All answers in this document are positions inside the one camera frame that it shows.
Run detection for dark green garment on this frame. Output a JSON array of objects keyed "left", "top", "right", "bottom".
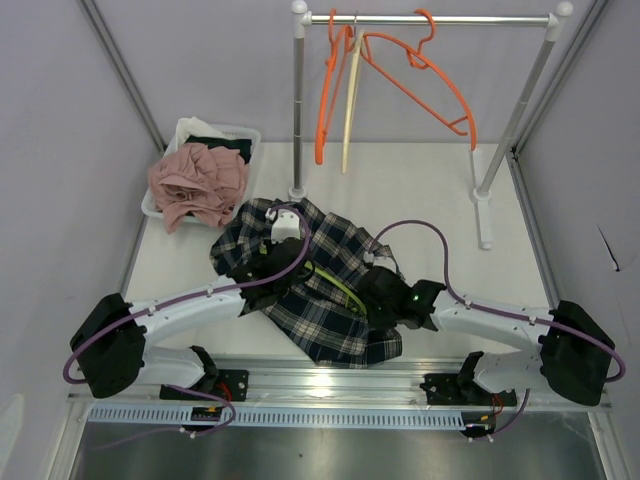
[{"left": 186, "top": 135, "right": 253, "bottom": 164}]

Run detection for white cloth in basket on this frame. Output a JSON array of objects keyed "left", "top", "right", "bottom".
[{"left": 175, "top": 117, "right": 225, "bottom": 146}]

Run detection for purple cable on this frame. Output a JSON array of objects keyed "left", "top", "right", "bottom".
[
  {"left": 60, "top": 202, "right": 314, "bottom": 451},
  {"left": 367, "top": 218, "right": 629, "bottom": 444}
]

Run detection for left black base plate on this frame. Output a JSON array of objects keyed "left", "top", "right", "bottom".
[{"left": 159, "top": 369, "right": 249, "bottom": 402}]

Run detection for silver clothes rack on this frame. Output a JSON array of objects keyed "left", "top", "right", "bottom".
[{"left": 289, "top": 1, "right": 573, "bottom": 251}]

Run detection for orange hanger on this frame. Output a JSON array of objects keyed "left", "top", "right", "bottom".
[
  {"left": 360, "top": 7, "right": 478, "bottom": 153},
  {"left": 314, "top": 8, "right": 354, "bottom": 166}
]

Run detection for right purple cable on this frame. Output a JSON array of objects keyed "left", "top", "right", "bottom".
[{"left": 367, "top": 218, "right": 629, "bottom": 444}]

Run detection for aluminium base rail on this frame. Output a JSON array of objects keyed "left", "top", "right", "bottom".
[{"left": 69, "top": 356, "right": 612, "bottom": 412}]

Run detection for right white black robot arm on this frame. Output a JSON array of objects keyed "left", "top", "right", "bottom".
[{"left": 357, "top": 266, "right": 615, "bottom": 406}]

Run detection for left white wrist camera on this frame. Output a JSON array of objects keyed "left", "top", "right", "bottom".
[{"left": 265, "top": 208, "right": 301, "bottom": 244}]

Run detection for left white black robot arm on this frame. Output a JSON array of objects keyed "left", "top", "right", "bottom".
[{"left": 70, "top": 238, "right": 308, "bottom": 400}]

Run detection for right orange hanger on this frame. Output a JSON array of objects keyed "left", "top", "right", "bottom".
[{"left": 360, "top": 7, "right": 478, "bottom": 153}]

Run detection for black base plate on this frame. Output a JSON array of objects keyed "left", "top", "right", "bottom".
[
  {"left": 159, "top": 369, "right": 249, "bottom": 402},
  {"left": 420, "top": 373, "right": 517, "bottom": 407}
]

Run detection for cream hanger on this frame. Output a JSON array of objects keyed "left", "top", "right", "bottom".
[{"left": 341, "top": 29, "right": 365, "bottom": 175}]

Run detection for navy plaid skirt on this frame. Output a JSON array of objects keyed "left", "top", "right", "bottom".
[{"left": 209, "top": 196, "right": 405, "bottom": 370}]

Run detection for green hanger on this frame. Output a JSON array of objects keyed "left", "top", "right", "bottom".
[{"left": 305, "top": 261, "right": 367, "bottom": 315}]

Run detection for pink garment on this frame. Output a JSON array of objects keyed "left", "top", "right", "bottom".
[{"left": 148, "top": 143, "right": 250, "bottom": 233}]

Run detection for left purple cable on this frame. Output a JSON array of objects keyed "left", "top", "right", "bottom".
[{"left": 60, "top": 202, "right": 314, "bottom": 451}]

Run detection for white slotted cable duct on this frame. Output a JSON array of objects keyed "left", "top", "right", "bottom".
[{"left": 88, "top": 404, "right": 465, "bottom": 431}]

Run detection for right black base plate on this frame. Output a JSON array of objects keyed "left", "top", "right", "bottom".
[{"left": 420, "top": 373, "right": 517, "bottom": 407}]

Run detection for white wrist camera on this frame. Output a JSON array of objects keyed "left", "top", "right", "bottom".
[
  {"left": 363, "top": 246, "right": 397, "bottom": 270},
  {"left": 265, "top": 208, "right": 301, "bottom": 244}
]

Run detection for left orange hanger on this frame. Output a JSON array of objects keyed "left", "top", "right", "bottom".
[{"left": 314, "top": 8, "right": 354, "bottom": 166}]

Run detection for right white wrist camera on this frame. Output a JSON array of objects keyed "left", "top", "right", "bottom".
[{"left": 363, "top": 246, "right": 397, "bottom": 270}]

